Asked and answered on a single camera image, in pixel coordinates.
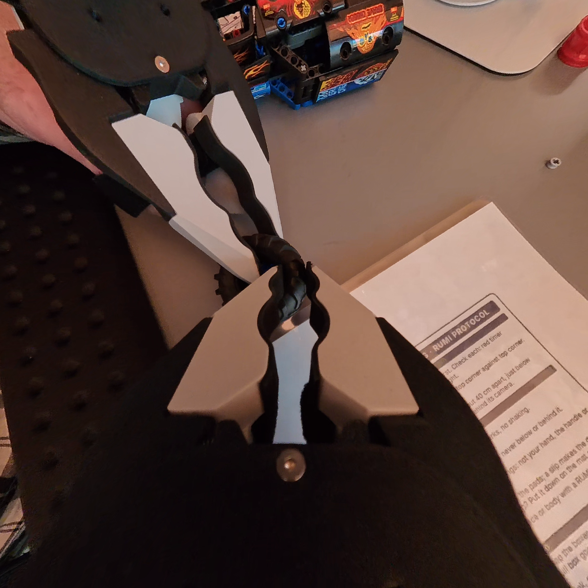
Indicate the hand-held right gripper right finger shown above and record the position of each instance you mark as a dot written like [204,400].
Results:
[367,367]

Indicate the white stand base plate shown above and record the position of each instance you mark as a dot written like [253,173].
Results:
[482,41]

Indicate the red toy wheel rim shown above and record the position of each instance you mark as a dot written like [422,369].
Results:
[574,43]

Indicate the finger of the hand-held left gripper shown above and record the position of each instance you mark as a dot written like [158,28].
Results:
[160,160]
[243,138]

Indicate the person's left hand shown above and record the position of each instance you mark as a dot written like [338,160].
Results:
[27,101]

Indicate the small grey toy bush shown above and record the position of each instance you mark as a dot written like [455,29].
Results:
[554,161]

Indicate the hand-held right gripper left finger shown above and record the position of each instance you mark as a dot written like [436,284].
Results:
[220,367]

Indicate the black toy tire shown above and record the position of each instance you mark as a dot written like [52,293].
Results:
[280,250]

